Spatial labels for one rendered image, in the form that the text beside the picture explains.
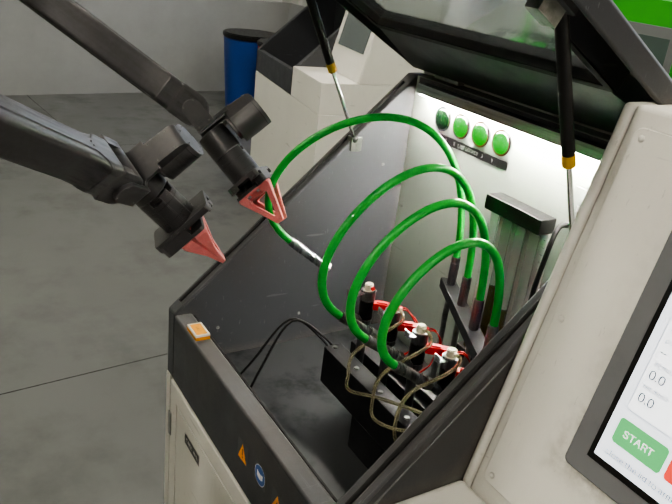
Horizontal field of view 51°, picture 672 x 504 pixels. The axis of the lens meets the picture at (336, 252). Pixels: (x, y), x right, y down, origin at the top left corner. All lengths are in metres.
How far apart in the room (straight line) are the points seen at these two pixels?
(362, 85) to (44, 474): 2.62
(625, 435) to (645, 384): 0.07
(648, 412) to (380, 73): 3.41
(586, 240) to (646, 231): 0.09
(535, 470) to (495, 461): 0.07
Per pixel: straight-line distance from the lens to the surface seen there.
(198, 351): 1.41
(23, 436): 2.79
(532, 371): 1.04
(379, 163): 1.61
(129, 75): 1.31
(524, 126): 1.33
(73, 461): 2.65
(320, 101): 4.05
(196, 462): 1.55
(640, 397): 0.94
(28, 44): 7.66
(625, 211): 0.97
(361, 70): 4.13
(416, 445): 1.04
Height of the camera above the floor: 1.69
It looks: 23 degrees down
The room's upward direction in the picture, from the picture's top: 7 degrees clockwise
